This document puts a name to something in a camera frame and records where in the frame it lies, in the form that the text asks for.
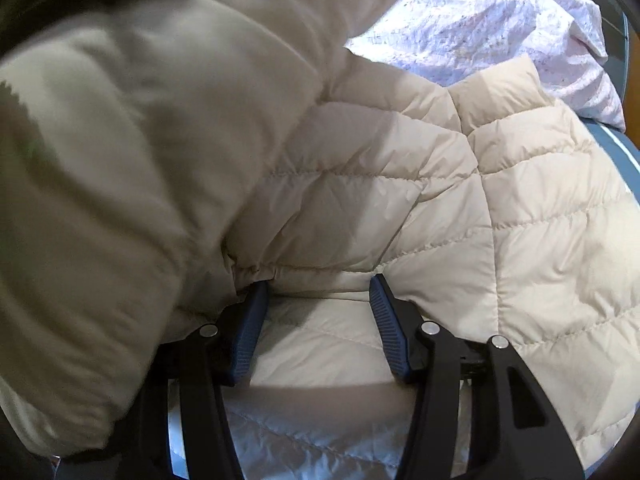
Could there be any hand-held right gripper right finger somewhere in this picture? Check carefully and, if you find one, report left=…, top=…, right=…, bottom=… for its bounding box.
left=369, top=274, right=586, bottom=480

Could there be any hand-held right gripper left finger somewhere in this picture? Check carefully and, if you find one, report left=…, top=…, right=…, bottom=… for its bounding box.
left=135, top=280, right=272, bottom=480

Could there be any cream quilted down jacket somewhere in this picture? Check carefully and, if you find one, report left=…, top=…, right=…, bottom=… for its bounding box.
left=0, top=0, right=640, bottom=480

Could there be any blue white striped bed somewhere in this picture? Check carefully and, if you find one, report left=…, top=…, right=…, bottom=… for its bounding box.
left=582, top=120, right=640, bottom=198

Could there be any lilac floral pillow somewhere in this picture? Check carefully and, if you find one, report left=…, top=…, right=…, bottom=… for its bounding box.
left=344, top=0, right=629, bottom=132

